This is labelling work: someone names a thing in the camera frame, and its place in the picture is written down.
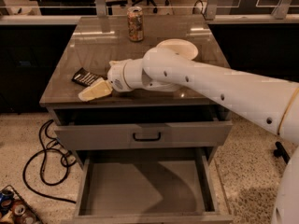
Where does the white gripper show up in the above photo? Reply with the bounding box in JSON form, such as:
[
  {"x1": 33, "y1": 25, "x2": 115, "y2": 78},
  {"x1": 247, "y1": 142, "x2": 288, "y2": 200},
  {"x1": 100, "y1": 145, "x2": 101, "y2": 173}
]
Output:
[{"x1": 78, "y1": 59, "x2": 144, "y2": 102}]

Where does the black rxbar chocolate wrapper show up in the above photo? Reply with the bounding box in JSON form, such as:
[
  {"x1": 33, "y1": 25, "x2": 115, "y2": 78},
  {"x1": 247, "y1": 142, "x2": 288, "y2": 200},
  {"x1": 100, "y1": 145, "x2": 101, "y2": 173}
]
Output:
[{"x1": 72, "y1": 68, "x2": 100, "y2": 87}]

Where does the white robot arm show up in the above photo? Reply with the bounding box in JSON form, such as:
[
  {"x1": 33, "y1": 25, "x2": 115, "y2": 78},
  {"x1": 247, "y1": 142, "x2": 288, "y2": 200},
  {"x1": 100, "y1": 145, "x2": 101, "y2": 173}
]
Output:
[{"x1": 78, "y1": 48, "x2": 299, "y2": 145}]

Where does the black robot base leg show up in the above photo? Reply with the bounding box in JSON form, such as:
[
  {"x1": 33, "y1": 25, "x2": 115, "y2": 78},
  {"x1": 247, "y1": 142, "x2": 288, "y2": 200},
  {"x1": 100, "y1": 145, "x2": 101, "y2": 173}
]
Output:
[{"x1": 273, "y1": 141, "x2": 290, "y2": 164}]

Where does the grey top drawer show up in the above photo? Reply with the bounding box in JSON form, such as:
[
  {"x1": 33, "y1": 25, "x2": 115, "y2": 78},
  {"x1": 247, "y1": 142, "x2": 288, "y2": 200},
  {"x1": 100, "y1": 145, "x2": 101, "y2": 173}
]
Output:
[{"x1": 54, "y1": 105, "x2": 234, "y2": 151}]

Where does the grey drawer cabinet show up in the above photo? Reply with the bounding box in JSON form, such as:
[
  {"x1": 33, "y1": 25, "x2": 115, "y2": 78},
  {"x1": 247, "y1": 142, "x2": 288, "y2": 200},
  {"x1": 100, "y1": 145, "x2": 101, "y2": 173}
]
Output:
[{"x1": 40, "y1": 15, "x2": 233, "y2": 224}]

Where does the grey open middle drawer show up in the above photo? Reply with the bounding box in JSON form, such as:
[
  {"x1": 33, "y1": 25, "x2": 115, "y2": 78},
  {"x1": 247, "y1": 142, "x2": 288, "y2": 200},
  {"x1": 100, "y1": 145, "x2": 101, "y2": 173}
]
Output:
[{"x1": 61, "y1": 147, "x2": 233, "y2": 224}]

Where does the orange soda can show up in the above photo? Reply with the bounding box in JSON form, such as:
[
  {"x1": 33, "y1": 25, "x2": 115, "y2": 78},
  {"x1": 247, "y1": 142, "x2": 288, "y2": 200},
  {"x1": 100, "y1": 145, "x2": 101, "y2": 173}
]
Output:
[{"x1": 127, "y1": 7, "x2": 144, "y2": 42}]

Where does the white bowl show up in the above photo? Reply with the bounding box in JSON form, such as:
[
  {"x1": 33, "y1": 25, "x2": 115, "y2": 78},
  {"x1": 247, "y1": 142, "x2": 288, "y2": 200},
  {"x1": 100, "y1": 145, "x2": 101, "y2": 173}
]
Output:
[{"x1": 157, "y1": 39, "x2": 198, "y2": 60}]

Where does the black floor cable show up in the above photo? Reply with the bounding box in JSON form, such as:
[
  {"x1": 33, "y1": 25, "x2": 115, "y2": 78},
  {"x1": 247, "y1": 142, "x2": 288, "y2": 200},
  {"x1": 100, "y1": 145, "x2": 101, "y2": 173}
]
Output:
[{"x1": 21, "y1": 119, "x2": 78, "y2": 205}]

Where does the wire basket of cans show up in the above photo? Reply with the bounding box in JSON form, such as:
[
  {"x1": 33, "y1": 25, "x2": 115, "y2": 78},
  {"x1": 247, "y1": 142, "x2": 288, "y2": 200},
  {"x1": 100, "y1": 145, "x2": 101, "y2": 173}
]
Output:
[{"x1": 0, "y1": 185, "x2": 44, "y2": 224}]

